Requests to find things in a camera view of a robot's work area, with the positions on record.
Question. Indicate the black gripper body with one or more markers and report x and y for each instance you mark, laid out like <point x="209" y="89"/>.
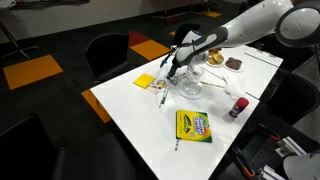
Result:
<point x="175" y="66"/>

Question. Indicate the white round plate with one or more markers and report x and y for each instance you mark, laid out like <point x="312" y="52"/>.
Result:
<point x="213" y="65"/>
<point x="190" y="97"/>

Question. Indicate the clear glass cup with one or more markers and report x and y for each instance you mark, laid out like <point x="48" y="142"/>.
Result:
<point x="195" y="74"/>

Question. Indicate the black orange bar clamp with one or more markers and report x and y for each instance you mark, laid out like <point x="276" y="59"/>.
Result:
<point x="270" y="133"/>
<point x="245" y="163"/>

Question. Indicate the thin yellow white stick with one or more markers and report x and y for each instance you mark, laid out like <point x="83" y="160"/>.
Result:
<point x="212" y="85"/>

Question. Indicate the crumpled white napkin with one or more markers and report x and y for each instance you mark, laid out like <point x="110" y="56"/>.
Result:
<point x="234" y="86"/>

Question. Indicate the grey metal bracket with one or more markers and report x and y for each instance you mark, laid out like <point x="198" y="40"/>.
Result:
<point x="290" y="148"/>

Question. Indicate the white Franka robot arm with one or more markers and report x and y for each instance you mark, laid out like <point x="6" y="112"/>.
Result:
<point x="253" y="23"/>

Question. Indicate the red capped small bottle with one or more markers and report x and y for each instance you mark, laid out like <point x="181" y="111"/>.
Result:
<point x="238" y="107"/>

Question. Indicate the clear glass lid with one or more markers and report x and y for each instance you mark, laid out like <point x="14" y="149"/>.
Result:
<point x="191" y="88"/>

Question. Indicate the golden bread roll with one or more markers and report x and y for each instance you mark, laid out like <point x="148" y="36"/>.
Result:
<point x="216" y="59"/>

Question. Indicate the chocolate topped bread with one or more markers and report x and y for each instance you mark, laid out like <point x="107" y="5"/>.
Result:
<point x="233" y="63"/>

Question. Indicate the yellow sticky note pad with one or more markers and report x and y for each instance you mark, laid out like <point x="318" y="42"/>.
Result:
<point x="144" y="81"/>

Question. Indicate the yellow green marker box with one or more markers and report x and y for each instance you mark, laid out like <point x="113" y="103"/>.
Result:
<point x="194" y="126"/>

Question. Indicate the green white marker pen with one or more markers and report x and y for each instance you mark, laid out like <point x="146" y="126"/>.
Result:
<point x="163" y="98"/>

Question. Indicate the thin green marker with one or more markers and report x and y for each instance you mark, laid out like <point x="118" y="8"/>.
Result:
<point x="177" y="145"/>

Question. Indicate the small printed paper card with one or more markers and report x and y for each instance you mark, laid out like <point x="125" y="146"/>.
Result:
<point x="156" y="87"/>

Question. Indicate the black office chair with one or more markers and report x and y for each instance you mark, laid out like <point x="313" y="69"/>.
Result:
<point x="295" y="96"/>
<point x="181" y="31"/>
<point x="300" y="58"/>
<point x="108" y="55"/>
<point x="66" y="156"/>

